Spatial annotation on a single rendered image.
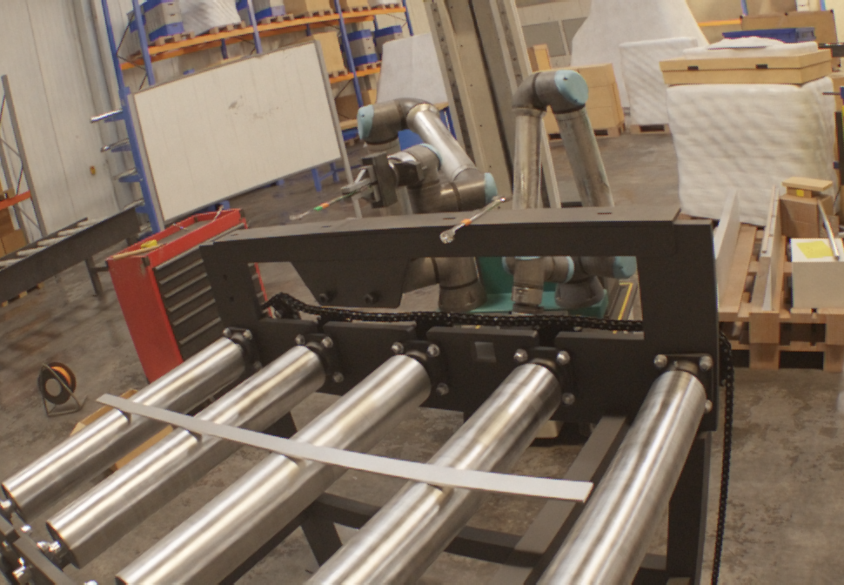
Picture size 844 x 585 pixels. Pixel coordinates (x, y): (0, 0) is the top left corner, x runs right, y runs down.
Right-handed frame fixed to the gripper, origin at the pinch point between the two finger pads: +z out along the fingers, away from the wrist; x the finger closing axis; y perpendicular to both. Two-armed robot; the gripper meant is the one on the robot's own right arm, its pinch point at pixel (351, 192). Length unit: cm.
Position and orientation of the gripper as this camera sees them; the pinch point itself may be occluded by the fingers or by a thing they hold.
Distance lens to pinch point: 159.0
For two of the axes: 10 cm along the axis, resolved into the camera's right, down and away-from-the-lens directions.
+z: -5.4, 4.0, -7.4
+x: -2.2, -9.2, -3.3
